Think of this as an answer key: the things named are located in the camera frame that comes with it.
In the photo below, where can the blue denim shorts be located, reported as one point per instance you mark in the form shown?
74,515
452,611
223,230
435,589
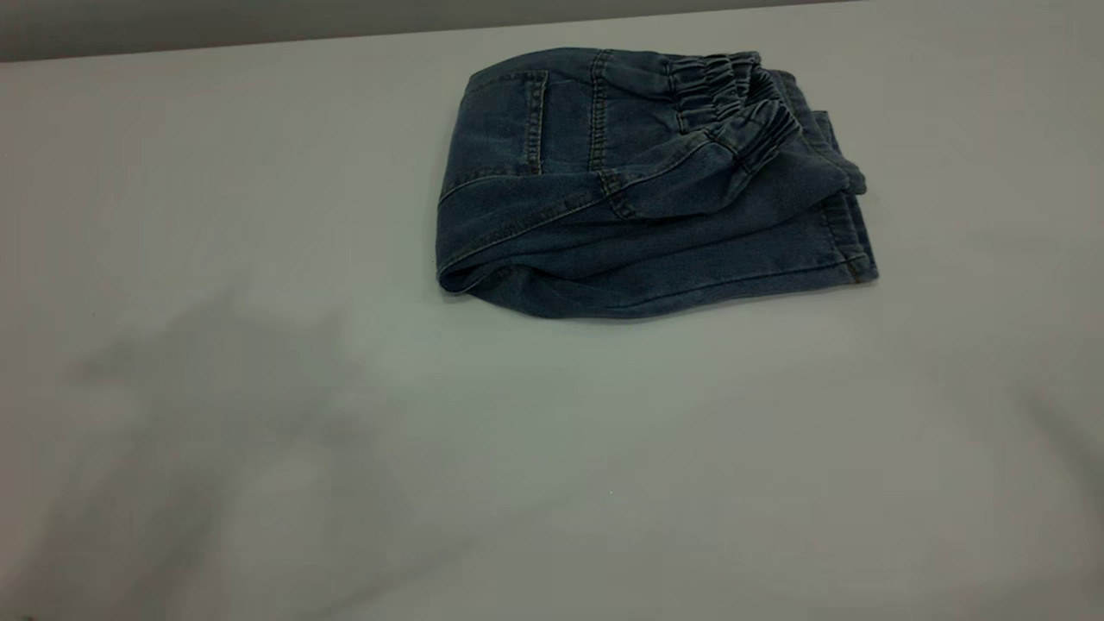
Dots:
638,198

